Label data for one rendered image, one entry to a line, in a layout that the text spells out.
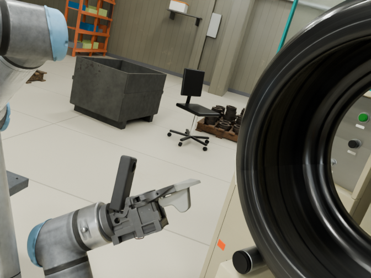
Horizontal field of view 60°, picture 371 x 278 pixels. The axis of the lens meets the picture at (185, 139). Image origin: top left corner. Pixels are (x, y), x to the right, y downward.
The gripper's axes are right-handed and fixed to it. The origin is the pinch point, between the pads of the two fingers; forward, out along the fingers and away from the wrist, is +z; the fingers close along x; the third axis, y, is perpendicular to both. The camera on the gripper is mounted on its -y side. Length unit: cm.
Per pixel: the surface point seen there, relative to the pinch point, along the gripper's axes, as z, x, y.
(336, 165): 46, -65, 13
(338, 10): 31.7, 16.5, -16.6
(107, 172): -96, -206, -34
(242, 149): 11.4, 3.4, -2.4
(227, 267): 0.3, -2.6, 19.2
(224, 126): 20, -418, -64
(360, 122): 58, -58, 0
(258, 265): 6.6, -0.4, 19.9
